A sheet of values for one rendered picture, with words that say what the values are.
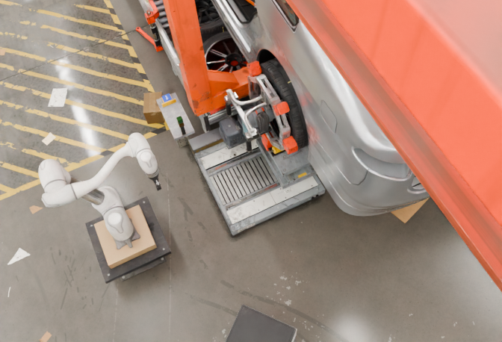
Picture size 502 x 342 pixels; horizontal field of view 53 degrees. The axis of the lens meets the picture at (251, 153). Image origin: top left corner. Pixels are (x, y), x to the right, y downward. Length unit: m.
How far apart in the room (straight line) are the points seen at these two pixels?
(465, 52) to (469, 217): 0.55
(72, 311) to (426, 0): 3.91
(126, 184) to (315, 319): 1.90
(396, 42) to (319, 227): 3.69
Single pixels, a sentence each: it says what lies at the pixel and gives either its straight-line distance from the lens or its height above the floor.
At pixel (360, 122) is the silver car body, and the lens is 2.59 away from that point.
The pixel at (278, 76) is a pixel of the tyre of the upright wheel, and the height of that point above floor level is 1.18.
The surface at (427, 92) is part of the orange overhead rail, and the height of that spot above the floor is 3.45.
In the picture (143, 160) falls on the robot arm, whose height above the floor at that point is 1.12.
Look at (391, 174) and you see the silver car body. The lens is 2.74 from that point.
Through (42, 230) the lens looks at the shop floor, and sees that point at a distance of 4.47.
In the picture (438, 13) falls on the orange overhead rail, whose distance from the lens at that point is 0.39.
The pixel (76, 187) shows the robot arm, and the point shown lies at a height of 1.14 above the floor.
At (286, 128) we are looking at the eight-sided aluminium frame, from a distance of 3.34.
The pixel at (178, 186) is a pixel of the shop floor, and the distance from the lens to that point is 4.30.
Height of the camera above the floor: 3.77
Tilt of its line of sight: 60 degrees down
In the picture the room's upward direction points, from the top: 5 degrees counter-clockwise
